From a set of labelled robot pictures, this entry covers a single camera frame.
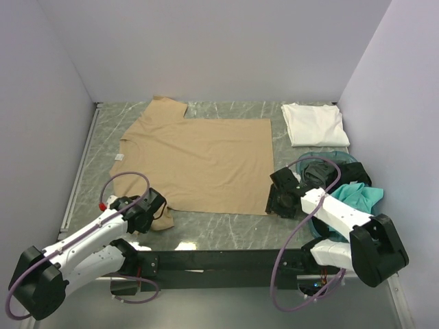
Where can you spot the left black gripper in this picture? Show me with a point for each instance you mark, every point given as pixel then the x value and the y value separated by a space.
pixel 145 229

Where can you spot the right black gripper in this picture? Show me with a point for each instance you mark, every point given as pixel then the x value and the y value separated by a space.
pixel 272 205

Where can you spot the tan t shirt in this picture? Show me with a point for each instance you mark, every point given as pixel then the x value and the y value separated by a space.
pixel 198 165

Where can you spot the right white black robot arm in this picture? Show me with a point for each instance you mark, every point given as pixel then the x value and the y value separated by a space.
pixel 372 247

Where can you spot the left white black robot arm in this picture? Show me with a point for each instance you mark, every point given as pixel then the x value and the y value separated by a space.
pixel 43 278

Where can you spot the grey t shirt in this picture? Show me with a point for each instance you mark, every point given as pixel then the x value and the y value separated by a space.
pixel 319 174

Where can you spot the teal plastic laundry basket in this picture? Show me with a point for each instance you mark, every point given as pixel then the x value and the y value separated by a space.
pixel 340 158

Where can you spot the teal t shirt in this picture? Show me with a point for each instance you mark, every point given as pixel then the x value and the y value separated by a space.
pixel 359 196

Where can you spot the black t shirt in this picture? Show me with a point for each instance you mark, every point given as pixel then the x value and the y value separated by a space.
pixel 355 172

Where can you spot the folded white t shirt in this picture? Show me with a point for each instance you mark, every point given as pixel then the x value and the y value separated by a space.
pixel 314 126

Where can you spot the black base beam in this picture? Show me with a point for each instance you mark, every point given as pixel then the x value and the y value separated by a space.
pixel 198 269

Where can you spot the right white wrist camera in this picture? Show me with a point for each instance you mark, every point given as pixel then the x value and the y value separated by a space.
pixel 297 176

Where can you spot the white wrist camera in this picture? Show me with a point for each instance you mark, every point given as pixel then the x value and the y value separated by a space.
pixel 108 202
pixel 297 176

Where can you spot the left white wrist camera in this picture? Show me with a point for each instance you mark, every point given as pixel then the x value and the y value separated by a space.
pixel 108 202

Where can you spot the aluminium rail frame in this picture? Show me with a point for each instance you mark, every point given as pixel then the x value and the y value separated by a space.
pixel 78 178

